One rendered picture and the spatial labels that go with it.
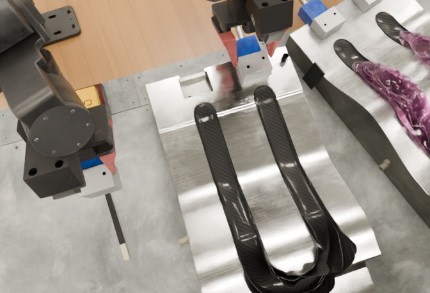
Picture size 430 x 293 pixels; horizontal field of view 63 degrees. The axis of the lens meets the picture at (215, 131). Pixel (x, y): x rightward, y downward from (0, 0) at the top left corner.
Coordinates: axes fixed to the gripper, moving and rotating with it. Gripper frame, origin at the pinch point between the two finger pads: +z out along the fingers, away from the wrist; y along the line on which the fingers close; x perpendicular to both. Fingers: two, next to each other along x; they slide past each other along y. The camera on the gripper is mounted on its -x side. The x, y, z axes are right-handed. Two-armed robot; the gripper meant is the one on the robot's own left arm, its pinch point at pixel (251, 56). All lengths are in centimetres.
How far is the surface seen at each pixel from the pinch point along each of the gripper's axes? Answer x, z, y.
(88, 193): -14.7, 4.2, -29.6
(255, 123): -7.0, 8.5, -2.3
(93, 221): -8.8, 19.2, -34.6
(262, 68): -1.5, 1.9, 1.3
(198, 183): -12.9, 12.1, -14.6
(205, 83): 3.2, 5.4, -8.1
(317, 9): 10.2, 0.9, 17.1
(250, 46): 3.7, 0.5, 1.0
